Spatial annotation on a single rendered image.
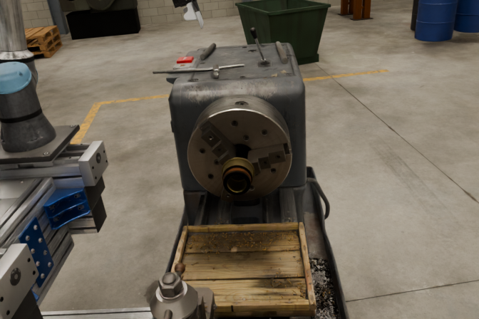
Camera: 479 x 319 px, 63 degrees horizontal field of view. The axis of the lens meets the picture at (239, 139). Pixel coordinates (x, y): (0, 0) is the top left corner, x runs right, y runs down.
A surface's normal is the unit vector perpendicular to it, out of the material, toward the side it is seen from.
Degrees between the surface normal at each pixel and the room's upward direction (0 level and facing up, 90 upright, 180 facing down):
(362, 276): 0
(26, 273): 90
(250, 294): 0
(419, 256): 0
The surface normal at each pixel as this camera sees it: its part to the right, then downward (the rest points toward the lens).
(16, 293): 1.00, -0.06
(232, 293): -0.07, -0.90
